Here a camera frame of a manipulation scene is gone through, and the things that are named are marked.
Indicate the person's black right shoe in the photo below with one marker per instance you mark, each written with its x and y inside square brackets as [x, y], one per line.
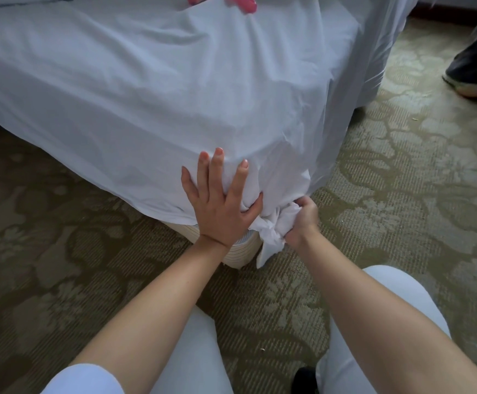
[304, 381]

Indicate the person's left hand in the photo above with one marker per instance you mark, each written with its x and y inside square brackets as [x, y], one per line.
[220, 213]

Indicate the pink lint roller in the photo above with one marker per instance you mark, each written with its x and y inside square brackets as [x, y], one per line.
[238, 2]

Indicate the person's left forearm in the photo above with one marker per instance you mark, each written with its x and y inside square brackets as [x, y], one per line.
[152, 316]

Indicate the person's right hand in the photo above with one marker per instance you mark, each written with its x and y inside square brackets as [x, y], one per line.
[304, 225]

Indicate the person's right forearm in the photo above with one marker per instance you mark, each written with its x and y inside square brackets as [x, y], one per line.
[394, 324]

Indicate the person's white shirt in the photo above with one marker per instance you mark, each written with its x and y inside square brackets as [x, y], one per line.
[82, 381]

